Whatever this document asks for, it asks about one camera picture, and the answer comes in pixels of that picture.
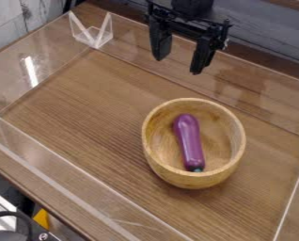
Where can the purple toy eggplant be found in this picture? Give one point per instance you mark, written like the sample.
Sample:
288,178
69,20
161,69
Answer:
188,131

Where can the clear acrylic tray wall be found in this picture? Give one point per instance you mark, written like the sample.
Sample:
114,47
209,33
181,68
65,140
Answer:
77,197

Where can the yellow warning label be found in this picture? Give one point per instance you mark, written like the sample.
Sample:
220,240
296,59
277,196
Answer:
42,219

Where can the clear acrylic corner bracket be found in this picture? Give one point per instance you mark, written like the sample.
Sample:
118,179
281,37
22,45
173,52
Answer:
94,36

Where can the brown wooden bowl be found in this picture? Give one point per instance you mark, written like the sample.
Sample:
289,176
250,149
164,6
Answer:
222,140

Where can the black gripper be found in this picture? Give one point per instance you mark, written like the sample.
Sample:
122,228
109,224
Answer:
190,18

